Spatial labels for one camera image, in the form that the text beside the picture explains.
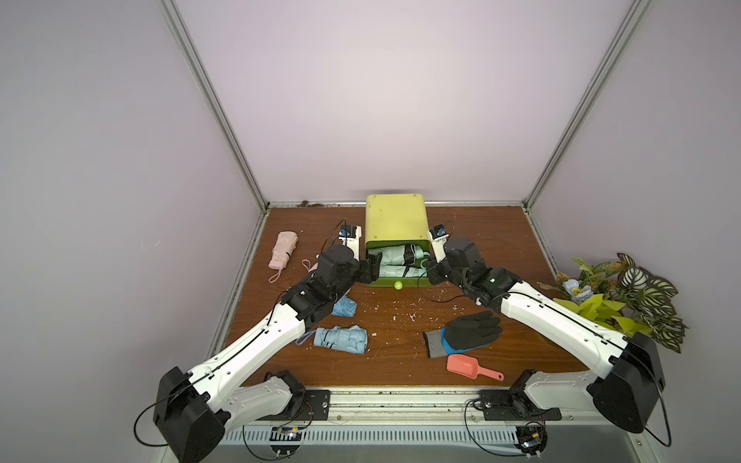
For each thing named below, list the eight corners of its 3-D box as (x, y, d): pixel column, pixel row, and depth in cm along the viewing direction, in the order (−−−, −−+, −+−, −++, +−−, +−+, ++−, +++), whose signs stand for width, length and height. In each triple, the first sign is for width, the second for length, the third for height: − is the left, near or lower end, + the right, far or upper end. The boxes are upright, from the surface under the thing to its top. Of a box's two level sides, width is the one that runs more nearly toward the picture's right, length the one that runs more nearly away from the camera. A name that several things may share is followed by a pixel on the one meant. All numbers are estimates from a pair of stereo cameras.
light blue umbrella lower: (298, 353, 83) (294, 348, 80) (302, 331, 88) (299, 325, 84) (367, 353, 83) (367, 348, 80) (368, 330, 87) (367, 325, 84)
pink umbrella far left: (266, 282, 99) (263, 277, 96) (280, 236, 112) (277, 231, 110) (288, 282, 99) (285, 277, 96) (299, 236, 112) (297, 230, 109)
